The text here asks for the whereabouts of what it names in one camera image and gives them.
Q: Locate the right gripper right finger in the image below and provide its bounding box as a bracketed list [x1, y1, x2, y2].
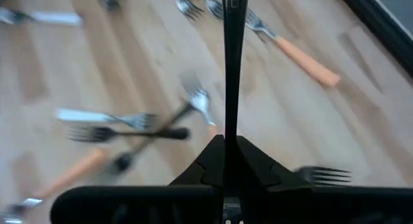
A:
[238, 135, 413, 224]

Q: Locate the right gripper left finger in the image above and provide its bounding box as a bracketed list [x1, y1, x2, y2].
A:
[50, 135, 225, 224]

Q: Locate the black fork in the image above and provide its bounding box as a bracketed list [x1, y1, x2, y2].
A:
[294, 165, 352, 188]
[221, 0, 250, 224]
[111, 100, 198, 174]

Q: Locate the all-metal fork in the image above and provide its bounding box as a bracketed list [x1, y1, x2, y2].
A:
[66, 124, 191, 144]

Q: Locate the black metal table frame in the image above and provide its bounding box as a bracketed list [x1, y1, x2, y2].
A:
[334, 0, 413, 79]

